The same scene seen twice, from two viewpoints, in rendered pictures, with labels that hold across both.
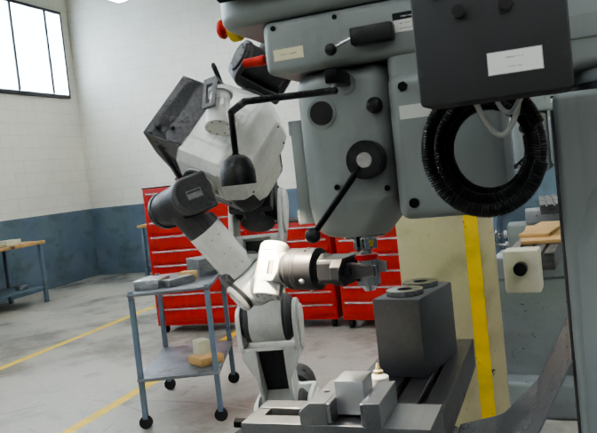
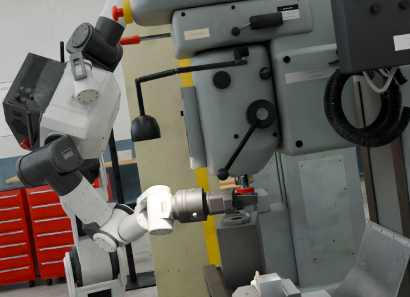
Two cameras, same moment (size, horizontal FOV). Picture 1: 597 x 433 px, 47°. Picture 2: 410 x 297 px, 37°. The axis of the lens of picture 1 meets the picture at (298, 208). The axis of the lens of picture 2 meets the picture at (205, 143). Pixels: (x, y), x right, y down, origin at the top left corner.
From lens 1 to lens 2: 0.63 m
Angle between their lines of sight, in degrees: 25
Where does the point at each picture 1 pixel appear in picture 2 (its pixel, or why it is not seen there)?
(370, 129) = (259, 91)
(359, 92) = (250, 64)
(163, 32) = not seen: outside the picture
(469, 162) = not seen: hidden behind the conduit
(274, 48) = (185, 29)
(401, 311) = (241, 235)
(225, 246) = (93, 198)
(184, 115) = (39, 86)
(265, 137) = (114, 103)
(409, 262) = not seen: hidden behind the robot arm
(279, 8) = not seen: outside the picture
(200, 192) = (71, 152)
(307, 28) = (212, 15)
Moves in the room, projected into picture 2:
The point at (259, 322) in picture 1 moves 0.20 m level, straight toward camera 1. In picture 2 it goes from (91, 266) to (113, 275)
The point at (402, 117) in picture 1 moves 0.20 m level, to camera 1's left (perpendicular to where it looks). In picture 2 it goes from (288, 82) to (214, 92)
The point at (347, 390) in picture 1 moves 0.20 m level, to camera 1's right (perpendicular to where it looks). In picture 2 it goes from (269, 288) to (340, 267)
